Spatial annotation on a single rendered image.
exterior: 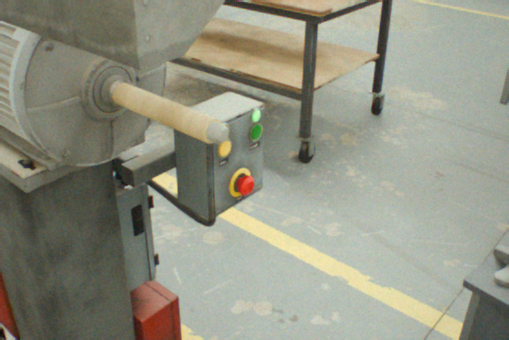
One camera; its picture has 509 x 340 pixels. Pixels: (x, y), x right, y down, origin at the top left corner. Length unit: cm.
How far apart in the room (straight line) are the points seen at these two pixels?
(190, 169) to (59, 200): 25
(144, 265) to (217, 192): 34
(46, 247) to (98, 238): 12
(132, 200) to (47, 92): 48
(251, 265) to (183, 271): 29
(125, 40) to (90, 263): 74
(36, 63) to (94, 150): 16
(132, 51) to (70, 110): 33
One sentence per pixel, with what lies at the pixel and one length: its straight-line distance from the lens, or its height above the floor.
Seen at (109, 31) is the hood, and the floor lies 141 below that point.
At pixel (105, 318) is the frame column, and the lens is 127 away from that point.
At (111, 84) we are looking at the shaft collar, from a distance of 79.
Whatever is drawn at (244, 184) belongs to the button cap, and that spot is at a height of 99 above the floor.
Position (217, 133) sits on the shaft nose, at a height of 126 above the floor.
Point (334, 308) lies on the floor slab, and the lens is 225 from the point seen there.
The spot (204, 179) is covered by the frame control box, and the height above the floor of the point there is 101.
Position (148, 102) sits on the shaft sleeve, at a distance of 74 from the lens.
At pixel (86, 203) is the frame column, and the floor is 97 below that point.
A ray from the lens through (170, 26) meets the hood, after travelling 49.
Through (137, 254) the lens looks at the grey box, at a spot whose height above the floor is 76.
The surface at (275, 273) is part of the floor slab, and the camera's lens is 238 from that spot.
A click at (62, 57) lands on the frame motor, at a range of 78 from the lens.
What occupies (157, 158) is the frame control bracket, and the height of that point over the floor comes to 104.
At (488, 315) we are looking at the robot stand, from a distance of 141.
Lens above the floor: 154
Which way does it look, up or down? 30 degrees down
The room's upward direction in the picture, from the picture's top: 1 degrees clockwise
